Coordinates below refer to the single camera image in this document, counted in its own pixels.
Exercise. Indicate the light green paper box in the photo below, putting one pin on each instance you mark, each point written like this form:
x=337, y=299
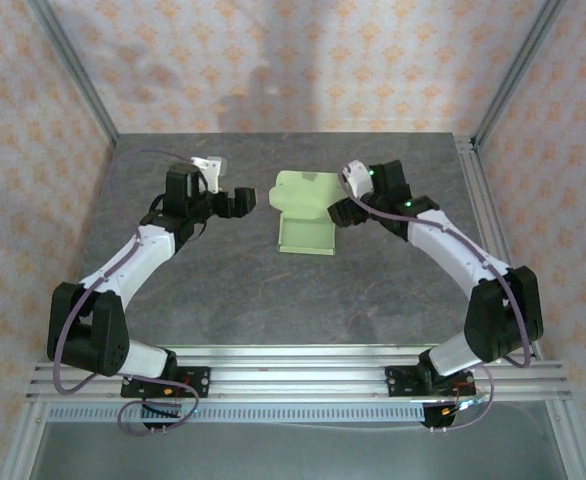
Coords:
x=305, y=235

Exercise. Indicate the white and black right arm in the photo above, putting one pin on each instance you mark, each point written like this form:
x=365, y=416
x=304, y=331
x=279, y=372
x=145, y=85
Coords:
x=443, y=245

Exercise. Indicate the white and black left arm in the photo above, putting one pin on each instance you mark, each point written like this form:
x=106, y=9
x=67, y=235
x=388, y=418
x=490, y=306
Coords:
x=138, y=255

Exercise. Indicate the black electronics board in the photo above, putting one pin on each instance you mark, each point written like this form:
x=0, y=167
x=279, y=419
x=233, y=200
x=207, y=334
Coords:
x=443, y=412

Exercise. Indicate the grey metal sheet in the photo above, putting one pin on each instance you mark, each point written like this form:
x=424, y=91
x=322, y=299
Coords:
x=298, y=455

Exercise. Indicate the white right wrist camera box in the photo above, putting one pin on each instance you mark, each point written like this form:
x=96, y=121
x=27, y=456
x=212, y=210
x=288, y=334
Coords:
x=357, y=175

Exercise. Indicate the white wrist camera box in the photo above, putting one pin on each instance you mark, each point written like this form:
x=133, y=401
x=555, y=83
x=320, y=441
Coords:
x=357, y=175
x=210, y=172

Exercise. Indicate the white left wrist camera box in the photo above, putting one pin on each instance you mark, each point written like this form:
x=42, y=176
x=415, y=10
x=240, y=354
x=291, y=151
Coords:
x=210, y=172

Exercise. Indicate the aluminium side rail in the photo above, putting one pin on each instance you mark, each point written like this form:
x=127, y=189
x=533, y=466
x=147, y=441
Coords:
x=478, y=190

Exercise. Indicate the wide aluminium mounting rail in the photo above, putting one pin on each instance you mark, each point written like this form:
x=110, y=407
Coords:
x=298, y=375

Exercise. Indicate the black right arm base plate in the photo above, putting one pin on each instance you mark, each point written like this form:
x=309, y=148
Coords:
x=398, y=380

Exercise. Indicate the aluminium frame post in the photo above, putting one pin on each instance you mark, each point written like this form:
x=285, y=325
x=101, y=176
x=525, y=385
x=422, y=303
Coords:
x=518, y=70
x=73, y=65

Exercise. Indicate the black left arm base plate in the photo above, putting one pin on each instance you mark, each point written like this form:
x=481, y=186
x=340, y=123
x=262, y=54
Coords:
x=200, y=382

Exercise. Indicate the aluminium frame strut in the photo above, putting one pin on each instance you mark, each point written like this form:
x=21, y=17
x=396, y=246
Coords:
x=570, y=445
x=23, y=445

